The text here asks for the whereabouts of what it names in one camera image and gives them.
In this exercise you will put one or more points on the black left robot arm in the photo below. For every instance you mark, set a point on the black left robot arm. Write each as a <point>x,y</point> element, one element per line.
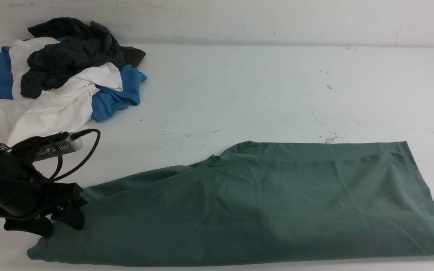
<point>16,164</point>

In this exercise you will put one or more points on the blue garment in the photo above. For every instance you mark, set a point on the blue garment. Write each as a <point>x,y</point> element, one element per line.
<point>105,103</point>

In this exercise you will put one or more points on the dark grey garment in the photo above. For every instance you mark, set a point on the dark grey garment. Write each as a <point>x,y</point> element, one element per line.
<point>79,46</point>

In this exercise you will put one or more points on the white garment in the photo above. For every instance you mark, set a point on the white garment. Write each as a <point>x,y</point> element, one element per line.
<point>67,108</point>

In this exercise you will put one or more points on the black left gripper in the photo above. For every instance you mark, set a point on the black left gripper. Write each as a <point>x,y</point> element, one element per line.
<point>21,203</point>

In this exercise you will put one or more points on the green long sleeve shirt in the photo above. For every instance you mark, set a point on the green long sleeve shirt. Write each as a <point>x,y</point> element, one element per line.
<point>256,203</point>

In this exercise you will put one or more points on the dark brown garment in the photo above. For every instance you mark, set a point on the dark brown garment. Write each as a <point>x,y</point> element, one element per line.
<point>132,56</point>

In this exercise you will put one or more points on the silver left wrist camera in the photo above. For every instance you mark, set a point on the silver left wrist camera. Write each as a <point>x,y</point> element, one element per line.
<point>63,147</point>

